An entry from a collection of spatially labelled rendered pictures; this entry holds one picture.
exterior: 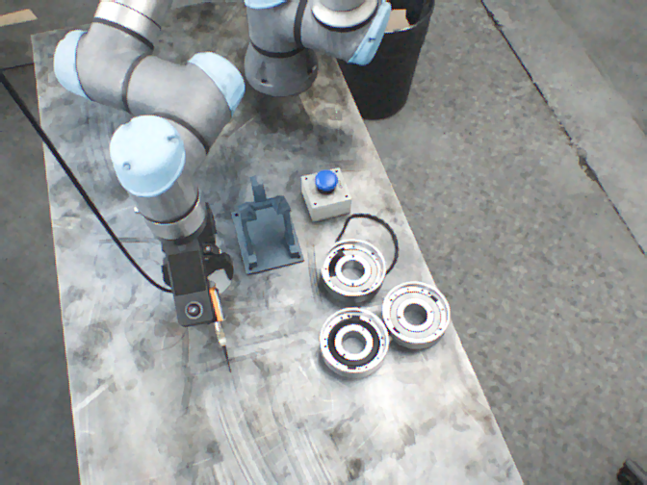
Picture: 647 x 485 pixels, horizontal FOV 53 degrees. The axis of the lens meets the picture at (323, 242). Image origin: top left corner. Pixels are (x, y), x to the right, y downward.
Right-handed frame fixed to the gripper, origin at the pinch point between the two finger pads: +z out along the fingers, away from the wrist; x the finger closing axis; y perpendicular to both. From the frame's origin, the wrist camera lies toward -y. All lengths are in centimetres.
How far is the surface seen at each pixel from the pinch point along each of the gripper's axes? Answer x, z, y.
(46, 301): 59, 88, 49
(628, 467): -86, 84, -32
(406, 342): -27.8, 6.2, -11.9
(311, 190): -19.1, 6.3, 18.3
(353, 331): -20.4, 7.1, -8.1
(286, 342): -9.8, 9.0, -6.8
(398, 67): -61, 72, 98
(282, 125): -17.1, 11.7, 37.4
